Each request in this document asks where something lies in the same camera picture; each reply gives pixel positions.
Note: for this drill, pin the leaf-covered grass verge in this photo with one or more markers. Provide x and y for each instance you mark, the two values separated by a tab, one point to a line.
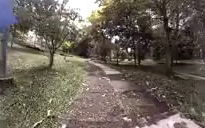
176	88

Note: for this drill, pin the grey asphalt road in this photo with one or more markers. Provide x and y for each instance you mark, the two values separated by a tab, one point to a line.
196	69

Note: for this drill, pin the small leafy tree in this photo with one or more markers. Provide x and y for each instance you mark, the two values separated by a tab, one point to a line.
51	30

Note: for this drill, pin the leaf-strewn grey paved path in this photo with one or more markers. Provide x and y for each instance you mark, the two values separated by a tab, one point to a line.
105	96

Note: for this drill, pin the blue sign on pole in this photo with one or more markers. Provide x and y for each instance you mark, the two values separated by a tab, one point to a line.
2	20

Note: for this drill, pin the concrete base block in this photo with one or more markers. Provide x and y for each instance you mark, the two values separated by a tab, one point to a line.
3	83

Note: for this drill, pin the grass lawn with fallen leaves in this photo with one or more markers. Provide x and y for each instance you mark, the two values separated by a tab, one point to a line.
33	86

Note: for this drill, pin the row of large trees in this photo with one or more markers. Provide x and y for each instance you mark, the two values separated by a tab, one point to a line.
156	26

